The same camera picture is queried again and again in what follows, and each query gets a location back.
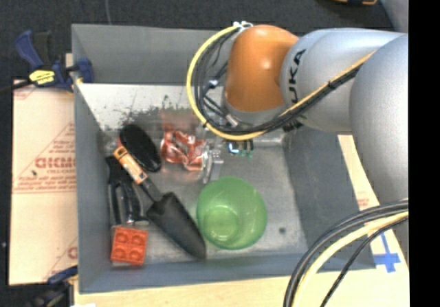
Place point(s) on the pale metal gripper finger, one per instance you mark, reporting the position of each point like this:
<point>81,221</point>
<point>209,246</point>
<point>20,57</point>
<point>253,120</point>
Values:
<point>218,158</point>
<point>207,170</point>

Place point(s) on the orange toy brick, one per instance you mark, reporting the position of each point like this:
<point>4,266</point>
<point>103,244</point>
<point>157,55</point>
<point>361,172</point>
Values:
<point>129,245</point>

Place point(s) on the grey metal bin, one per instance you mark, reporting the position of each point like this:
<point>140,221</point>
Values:
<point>292,178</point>

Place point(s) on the green plastic cup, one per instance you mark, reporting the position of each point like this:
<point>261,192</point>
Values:
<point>232,214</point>

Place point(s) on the black hand tool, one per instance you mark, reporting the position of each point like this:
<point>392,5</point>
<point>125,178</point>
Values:
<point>118,189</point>

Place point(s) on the red and white crumpled packet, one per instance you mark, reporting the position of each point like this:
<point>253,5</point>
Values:
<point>180,151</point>

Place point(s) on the black oval brush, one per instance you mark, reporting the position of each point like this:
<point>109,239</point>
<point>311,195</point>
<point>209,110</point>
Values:
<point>141,147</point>

